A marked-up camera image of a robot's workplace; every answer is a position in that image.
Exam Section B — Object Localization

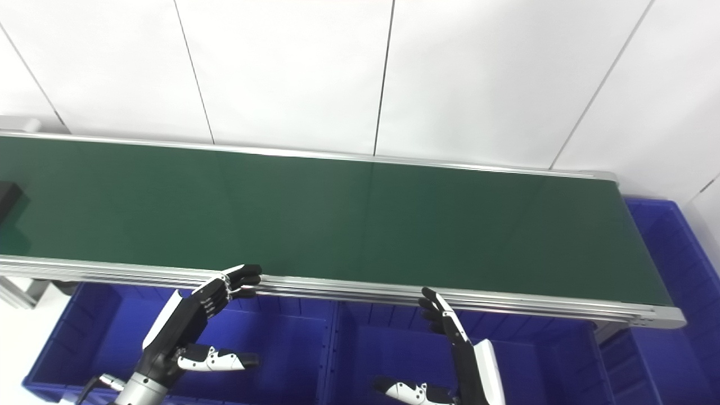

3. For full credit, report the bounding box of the green conveyor belt aluminium frame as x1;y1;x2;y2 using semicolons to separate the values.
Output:
0;132;687;330

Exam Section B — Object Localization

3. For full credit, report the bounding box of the small black box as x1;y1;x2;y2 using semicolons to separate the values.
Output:
0;182;24;224

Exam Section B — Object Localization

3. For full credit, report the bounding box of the aluminium conveyor leg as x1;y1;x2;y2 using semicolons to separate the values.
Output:
0;276;51;310

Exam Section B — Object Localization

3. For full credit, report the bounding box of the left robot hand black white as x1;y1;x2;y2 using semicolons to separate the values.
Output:
138;264;263;390

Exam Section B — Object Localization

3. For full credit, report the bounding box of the blue plastic bin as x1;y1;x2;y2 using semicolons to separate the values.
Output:
326;301;619;405
599;197;720;405
22;281;338;405

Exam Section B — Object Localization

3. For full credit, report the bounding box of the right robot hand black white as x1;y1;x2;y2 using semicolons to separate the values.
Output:
373;287;506;405

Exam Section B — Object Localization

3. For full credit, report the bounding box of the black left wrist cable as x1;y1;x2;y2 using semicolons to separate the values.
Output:
75;373;125;405

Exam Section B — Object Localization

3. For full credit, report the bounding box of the grey conveyor end cover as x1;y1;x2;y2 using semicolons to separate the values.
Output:
0;115;41;134

